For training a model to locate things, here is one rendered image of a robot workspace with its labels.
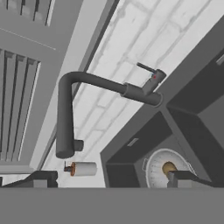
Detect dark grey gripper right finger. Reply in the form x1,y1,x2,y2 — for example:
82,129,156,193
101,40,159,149
166,170,221,189

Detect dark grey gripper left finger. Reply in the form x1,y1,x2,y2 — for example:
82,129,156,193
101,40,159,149
2,170,59,189

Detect white colander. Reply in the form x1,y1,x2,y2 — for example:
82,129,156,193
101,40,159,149
142,148,197,189

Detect dark grey faucet lever handle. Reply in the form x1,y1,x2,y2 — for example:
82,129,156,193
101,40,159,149
136,61,167,95

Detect dark grey double sink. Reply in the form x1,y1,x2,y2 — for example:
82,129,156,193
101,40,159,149
99,14,224,189

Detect dark grey sink faucet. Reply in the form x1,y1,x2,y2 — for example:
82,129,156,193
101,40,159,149
55,68,164,159

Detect brown kiwi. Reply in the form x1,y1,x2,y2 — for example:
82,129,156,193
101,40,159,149
161,161,179,178

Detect white paper towel roll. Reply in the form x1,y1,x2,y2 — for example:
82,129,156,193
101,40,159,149
63,161,98,178

